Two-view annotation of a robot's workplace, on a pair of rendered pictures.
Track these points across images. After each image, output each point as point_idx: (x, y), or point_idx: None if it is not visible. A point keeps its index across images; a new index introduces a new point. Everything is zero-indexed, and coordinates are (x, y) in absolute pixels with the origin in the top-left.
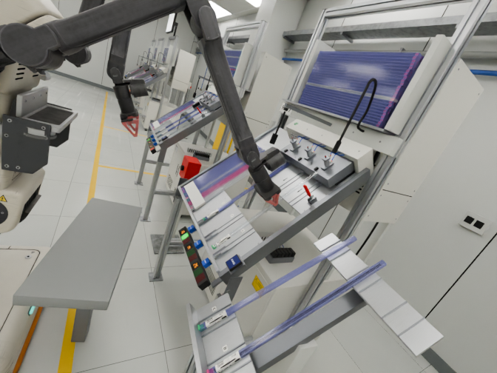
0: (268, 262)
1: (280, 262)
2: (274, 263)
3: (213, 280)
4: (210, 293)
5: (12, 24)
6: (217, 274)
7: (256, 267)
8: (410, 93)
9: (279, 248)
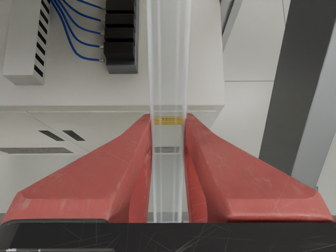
0: (132, 73)
1: (138, 35)
2: (139, 56)
3: (47, 149)
4: (65, 153)
5: None
6: (46, 145)
7: (130, 112)
8: None
9: (107, 18)
